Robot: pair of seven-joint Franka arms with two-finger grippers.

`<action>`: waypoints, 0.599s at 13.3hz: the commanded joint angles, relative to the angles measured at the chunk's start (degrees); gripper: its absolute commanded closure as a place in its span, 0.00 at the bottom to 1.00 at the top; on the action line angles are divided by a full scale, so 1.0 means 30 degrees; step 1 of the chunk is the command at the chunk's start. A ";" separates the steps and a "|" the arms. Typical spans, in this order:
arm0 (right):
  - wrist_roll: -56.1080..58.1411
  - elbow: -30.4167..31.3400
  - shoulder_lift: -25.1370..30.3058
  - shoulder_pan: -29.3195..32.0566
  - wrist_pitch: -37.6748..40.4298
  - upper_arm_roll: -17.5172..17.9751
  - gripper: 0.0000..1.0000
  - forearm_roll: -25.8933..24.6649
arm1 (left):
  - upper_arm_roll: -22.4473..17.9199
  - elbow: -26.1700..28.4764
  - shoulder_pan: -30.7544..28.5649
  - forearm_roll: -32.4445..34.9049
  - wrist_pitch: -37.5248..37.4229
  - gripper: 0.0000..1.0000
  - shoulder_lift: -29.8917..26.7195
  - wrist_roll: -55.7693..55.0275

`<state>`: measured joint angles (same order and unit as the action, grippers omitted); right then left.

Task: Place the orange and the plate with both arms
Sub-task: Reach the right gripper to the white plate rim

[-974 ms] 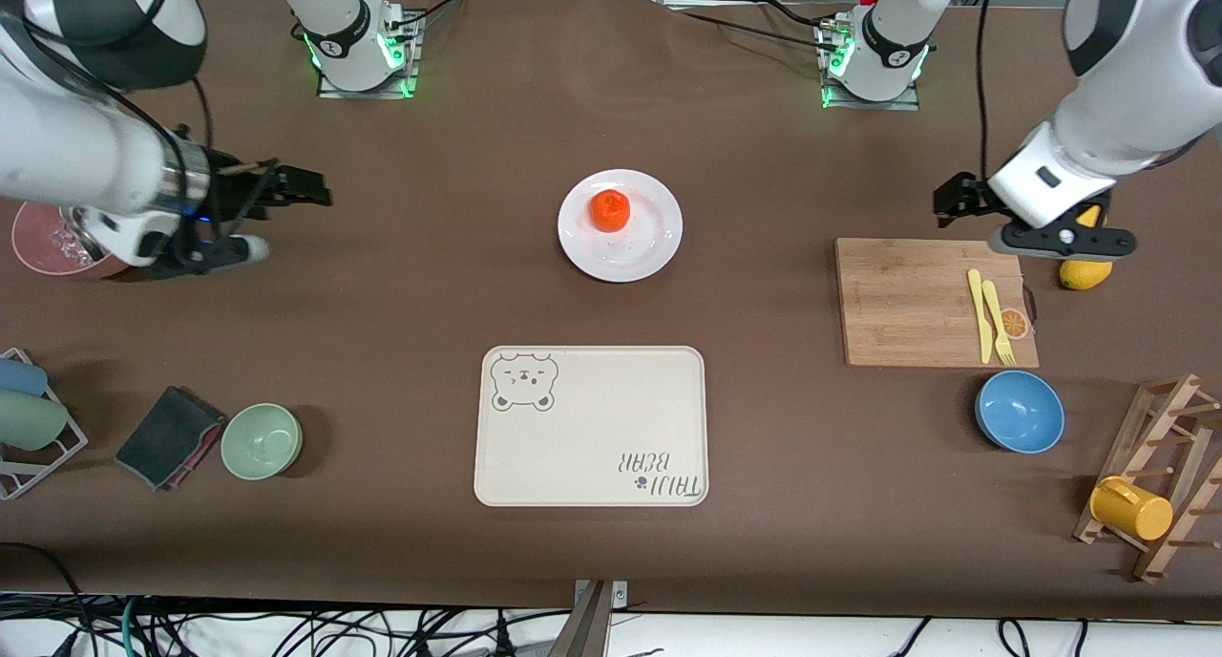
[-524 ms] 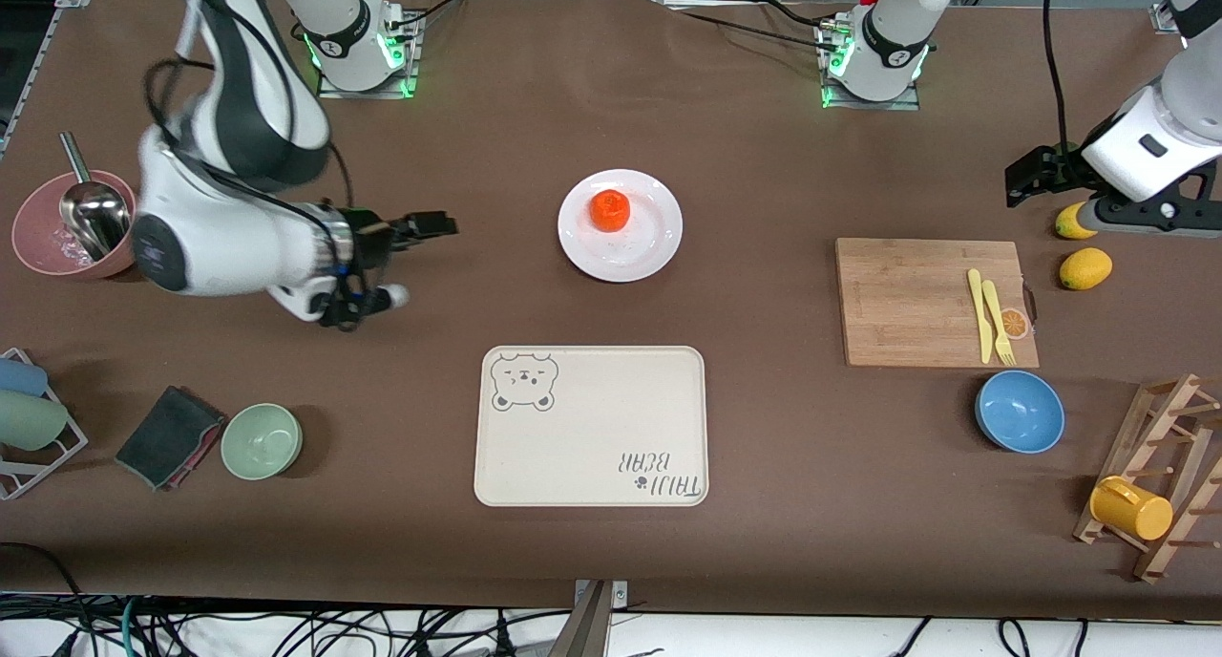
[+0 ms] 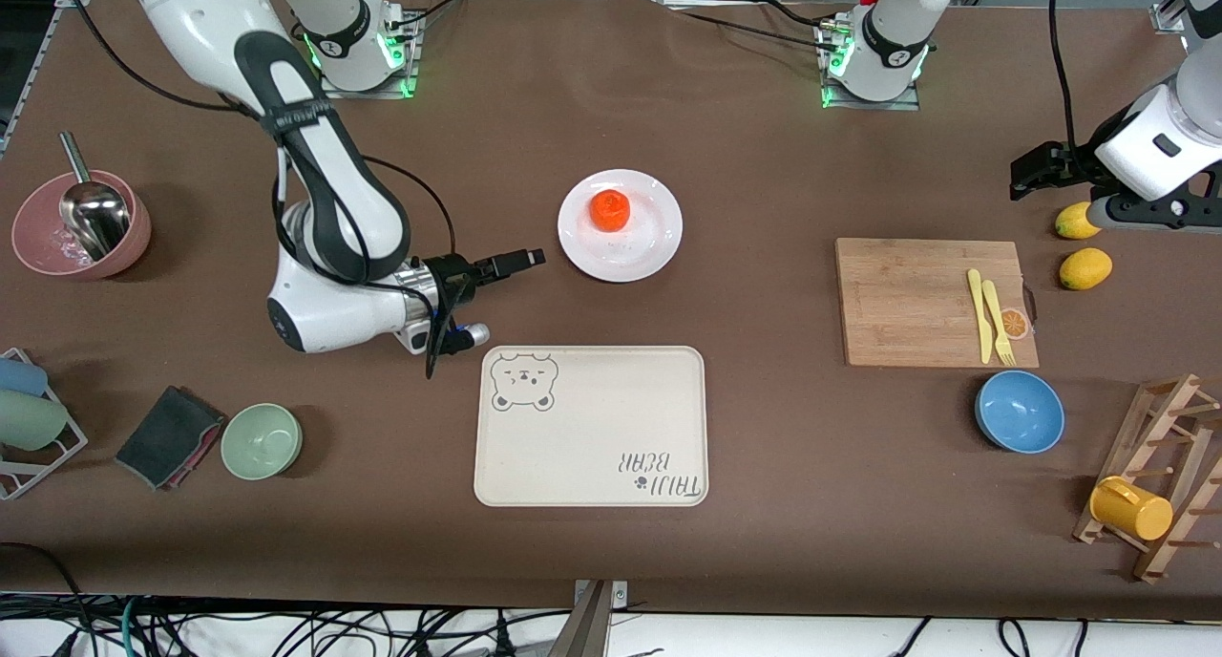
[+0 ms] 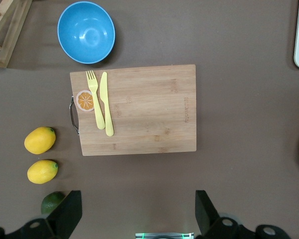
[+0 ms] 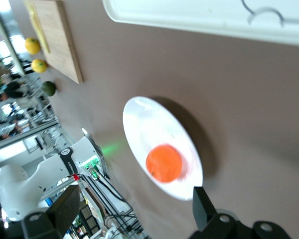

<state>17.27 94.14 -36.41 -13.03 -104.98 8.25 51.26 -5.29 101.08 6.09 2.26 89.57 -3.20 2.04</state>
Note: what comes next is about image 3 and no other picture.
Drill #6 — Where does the orange mandarin fruit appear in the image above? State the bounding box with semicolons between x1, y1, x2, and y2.
589;189;632;232

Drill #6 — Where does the white round plate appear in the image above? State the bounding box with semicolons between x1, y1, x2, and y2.
558;168;685;284

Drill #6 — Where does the yellow lemon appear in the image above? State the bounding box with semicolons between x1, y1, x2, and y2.
1059;247;1114;291
1055;201;1108;240

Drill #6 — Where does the yellow plastic fork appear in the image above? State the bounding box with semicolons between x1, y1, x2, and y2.
981;280;1017;367

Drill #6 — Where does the yellow plastic knife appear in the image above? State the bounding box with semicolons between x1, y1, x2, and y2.
967;268;994;365

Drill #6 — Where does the wooden cutting board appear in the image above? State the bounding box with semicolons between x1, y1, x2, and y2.
835;238;1041;369

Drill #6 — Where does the brown table cover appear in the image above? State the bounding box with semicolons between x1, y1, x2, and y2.
0;0;1222;622

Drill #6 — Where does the cream bear print tray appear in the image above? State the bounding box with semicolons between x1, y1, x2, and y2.
474;345;709;508

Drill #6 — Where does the blue bowl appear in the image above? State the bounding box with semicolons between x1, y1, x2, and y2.
975;370;1066;455

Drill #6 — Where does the light green bowl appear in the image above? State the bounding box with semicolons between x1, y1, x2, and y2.
221;403;304;481

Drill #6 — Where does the wooden mug rack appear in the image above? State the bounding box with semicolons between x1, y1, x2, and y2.
1074;373;1222;583

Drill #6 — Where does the pink folded cloth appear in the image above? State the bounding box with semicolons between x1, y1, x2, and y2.
162;420;226;492

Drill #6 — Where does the dark grey folded cloth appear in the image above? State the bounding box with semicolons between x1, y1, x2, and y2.
116;385;225;491

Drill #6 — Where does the yellow mug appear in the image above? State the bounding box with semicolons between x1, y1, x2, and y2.
1090;476;1173;541

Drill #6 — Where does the metal scoop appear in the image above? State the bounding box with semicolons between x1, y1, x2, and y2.
59;132;132;262

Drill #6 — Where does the pink bowl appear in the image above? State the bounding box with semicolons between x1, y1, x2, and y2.
11;170;152;281

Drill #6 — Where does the blue cup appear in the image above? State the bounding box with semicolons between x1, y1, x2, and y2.
0;356;49;398

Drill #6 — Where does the pale green cup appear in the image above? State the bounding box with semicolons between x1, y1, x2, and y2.
0;390;70;452

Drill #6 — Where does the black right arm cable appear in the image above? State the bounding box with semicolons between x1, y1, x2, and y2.
38;0;461;381

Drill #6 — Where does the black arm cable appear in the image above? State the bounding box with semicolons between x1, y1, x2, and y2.
38;0;461;381
1048;0;1082;152

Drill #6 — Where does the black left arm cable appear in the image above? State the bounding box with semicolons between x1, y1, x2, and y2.
1048;0;1082;152

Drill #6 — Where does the black right base cable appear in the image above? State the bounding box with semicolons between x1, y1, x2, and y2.
382;0;471;30

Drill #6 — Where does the black base cable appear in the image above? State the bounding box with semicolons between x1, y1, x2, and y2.
664;0;832;54
382;0;471;30

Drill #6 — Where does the black left base cable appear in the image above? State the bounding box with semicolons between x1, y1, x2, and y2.
664;0;832;54

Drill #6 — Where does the metal table edge bracket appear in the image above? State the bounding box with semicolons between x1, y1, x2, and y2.
573;579;629;622

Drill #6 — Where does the dark camera pole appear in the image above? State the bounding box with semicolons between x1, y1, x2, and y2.
549;581;612;657

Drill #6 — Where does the white wire cup rack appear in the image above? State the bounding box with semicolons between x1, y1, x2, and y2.
0;347;89;501

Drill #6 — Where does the green floor cable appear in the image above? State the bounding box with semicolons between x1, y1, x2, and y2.
120;595;146;657

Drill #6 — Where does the black floor cable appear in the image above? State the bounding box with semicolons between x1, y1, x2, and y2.
0;540;96;657

